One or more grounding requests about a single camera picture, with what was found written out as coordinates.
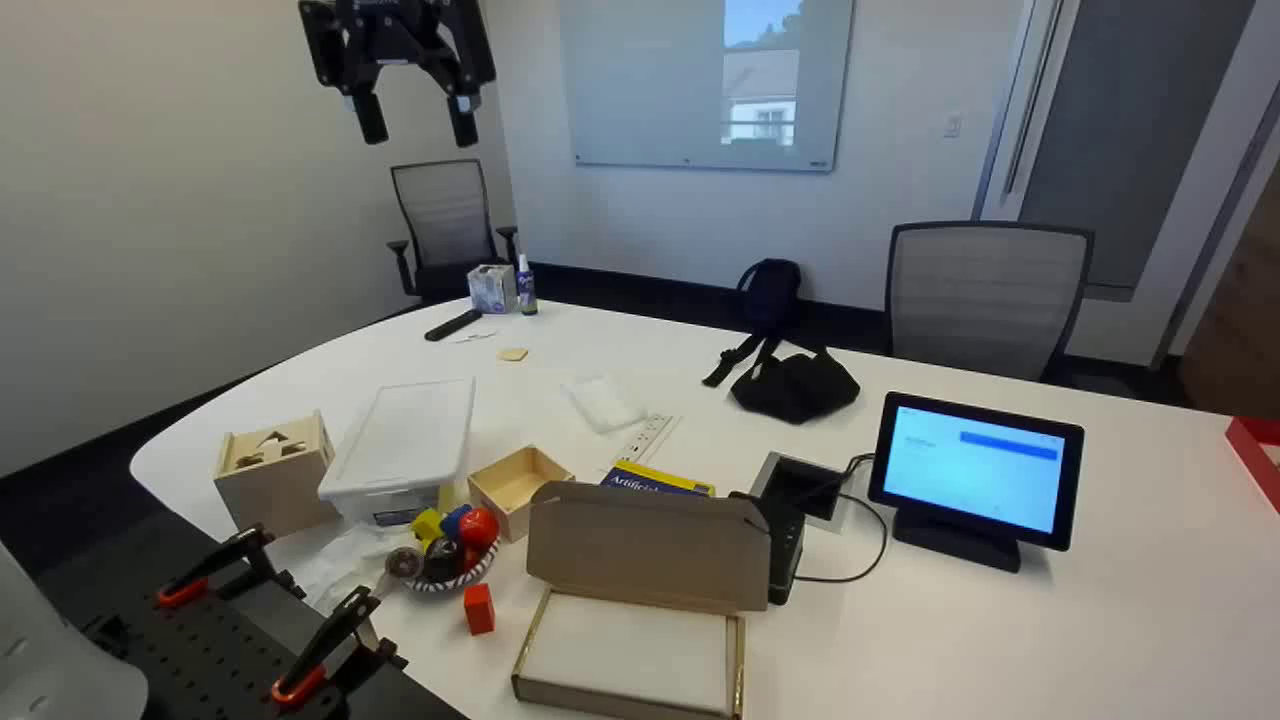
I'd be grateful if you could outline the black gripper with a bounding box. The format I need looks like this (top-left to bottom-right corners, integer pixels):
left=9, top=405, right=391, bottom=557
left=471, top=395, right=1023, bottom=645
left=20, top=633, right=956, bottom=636
left=296, top=0, right=500, bottom=150

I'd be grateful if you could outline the orange block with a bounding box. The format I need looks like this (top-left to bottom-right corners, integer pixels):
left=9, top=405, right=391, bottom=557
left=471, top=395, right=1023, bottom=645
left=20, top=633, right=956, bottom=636
left=462, top=580, right=500, bottom=640

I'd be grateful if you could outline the clear tissue box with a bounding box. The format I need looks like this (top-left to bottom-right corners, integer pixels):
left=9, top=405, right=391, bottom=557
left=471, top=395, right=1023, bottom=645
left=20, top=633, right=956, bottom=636
left=464, top=260, right=520, bottom=321

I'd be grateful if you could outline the wooden shape sorter box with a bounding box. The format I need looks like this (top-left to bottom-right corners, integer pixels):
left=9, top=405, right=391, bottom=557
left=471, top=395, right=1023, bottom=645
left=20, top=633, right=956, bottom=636
left=213, top=406, right=340, bottom=538

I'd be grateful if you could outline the small open wooden box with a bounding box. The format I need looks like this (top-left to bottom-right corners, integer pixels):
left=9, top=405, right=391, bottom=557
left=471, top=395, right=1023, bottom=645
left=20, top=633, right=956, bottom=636
left=464, top=443, right=580, bottom=544

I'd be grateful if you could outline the open cardboard box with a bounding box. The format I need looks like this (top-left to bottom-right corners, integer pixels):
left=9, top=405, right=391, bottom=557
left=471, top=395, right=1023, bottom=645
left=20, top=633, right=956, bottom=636
left=508, top=478, right=777, bottom=720

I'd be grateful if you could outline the black electronic box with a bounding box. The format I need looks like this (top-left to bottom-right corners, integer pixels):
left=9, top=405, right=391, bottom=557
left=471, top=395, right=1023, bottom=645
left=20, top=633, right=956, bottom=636
left=749, top=448, right=854, bottom=611

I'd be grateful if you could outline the grey mesh chair with armrests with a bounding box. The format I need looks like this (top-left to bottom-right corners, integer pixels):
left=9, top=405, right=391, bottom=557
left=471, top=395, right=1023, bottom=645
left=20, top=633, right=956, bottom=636
left=383, top=157, right=525, bottom=307

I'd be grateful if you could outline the small spray bottle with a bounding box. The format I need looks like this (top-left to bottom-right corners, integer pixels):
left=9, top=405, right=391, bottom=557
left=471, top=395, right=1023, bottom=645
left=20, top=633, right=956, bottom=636
left=511, top=247, right=545, bottom=321

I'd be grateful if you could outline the black remote control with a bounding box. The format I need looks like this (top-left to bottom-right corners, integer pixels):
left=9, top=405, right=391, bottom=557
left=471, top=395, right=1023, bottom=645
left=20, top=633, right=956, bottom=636
left=419, top=304, right=487, bottom=346

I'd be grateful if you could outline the glass whiteboard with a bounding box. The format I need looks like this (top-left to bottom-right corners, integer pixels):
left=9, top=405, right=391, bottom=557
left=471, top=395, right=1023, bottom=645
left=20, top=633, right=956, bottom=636
left=558, top=0, right=859, bottom=181

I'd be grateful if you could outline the white lidded plastic bin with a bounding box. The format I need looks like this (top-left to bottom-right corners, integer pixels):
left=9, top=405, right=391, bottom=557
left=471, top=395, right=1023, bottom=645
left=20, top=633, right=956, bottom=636
left=317, top=371, right=482, bottom=533

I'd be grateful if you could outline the dark backpack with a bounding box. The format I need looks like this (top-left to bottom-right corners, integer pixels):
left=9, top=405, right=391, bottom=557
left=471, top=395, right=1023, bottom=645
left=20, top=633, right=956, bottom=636
left=736, top=254, right=810, bottom=340

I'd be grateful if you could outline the red toy ball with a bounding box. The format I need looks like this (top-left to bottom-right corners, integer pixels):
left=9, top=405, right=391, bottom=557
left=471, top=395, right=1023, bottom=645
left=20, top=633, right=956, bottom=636
left=455, top=505, right=504, bottom=557

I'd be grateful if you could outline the blue and yellow book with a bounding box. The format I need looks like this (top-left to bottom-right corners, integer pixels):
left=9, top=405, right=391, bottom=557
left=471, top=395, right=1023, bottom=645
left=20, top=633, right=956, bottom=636
left=598, top=454, right=722, bottom=505

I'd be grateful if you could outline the black toy ball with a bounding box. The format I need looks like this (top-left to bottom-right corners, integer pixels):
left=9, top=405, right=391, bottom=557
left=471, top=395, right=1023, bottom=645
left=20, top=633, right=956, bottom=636
left=419, top=535, right=467, bottom=587

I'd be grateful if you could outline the clear toy bowl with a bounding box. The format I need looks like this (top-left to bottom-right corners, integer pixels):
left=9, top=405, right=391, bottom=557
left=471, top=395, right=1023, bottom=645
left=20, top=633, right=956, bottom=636
left=383, top=533, right=504, bottom=599

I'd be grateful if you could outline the black orange clamp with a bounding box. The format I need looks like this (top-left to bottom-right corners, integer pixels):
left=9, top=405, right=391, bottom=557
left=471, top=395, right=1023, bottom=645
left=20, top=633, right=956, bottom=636
left=266, top=584, right=408, bottom=713
left=150, top=525, right=307, bottom=616

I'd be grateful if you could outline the black mounting plate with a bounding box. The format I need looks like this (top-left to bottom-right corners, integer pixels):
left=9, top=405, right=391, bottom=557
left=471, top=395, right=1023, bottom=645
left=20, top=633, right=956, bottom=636
left=75, top=584, right=464, bottom=720

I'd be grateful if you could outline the grey mesh office chair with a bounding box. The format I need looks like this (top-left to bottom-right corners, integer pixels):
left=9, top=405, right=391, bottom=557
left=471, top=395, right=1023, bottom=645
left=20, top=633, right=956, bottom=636
left=880, top=214, right=1100, bottom=383

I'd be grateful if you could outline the black tablet on stand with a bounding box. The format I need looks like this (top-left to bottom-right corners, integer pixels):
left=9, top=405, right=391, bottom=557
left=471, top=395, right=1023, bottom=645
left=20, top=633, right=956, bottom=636
left=865, top=389, right=1090, bottom=577

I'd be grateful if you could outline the glass door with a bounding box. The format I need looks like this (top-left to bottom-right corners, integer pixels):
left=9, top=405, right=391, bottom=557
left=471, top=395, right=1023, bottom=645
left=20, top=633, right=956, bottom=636
left=978, top=0, right=1265, bottom=304

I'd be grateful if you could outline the black strap bag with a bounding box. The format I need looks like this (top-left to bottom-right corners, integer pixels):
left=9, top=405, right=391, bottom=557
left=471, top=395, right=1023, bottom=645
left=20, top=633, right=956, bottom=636
left=699, top=323, right=865, bottom=426

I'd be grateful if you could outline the black tablet cable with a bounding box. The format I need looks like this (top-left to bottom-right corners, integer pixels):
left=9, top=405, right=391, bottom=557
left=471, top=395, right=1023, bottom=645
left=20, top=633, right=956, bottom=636
left=796, top=452, right=896, bottom=592

